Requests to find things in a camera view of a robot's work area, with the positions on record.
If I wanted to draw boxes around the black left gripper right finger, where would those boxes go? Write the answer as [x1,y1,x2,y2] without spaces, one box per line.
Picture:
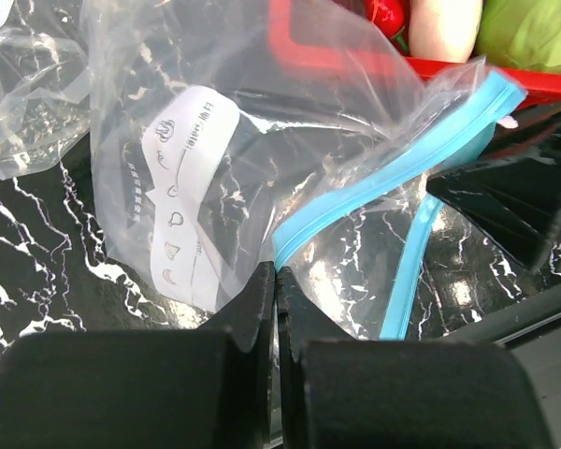
[276,268,554,448]

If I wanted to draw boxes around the blue zipper clear bag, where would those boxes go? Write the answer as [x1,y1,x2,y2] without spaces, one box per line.
[81,1,525,340]

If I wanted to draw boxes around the green toy cabbage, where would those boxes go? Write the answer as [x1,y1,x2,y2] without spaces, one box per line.
[475,0,561,75]

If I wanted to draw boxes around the red plastic bin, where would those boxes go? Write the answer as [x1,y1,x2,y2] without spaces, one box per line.
[268,0,561,111]

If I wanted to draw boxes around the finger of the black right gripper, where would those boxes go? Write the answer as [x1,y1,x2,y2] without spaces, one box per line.
[424,116,561,275]

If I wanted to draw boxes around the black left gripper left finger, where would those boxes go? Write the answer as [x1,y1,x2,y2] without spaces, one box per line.
[0,262,276,448]

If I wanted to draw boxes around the white toy radish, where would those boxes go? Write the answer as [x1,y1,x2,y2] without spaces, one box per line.
[409,0,483,63]

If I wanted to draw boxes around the red toy chili pepper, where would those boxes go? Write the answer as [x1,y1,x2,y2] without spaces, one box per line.
[365,0,409,54]

